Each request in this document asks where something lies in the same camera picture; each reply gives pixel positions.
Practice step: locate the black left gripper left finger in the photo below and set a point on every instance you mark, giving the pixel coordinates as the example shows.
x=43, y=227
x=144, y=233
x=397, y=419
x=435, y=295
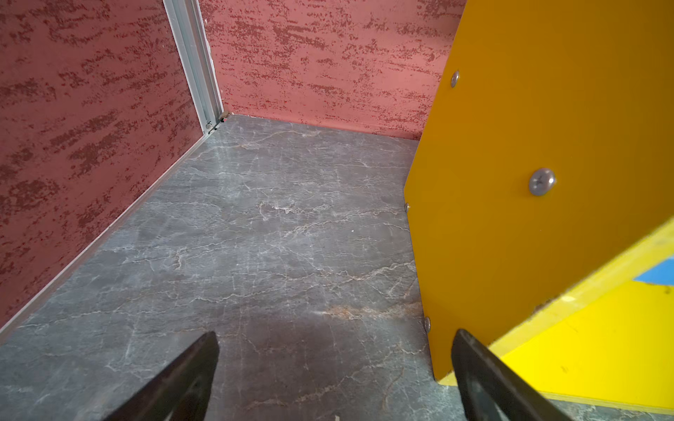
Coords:
x=181, y=391

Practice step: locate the yellow wooden two-tier shelf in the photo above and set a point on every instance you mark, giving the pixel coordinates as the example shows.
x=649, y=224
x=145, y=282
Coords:
x=540, y=199

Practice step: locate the left aluminium corner post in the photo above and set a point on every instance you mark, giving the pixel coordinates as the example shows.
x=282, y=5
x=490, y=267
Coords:
x=188, y=28

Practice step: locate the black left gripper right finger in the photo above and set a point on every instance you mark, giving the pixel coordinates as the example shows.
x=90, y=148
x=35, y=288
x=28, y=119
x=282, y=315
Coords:
x=490, y=390

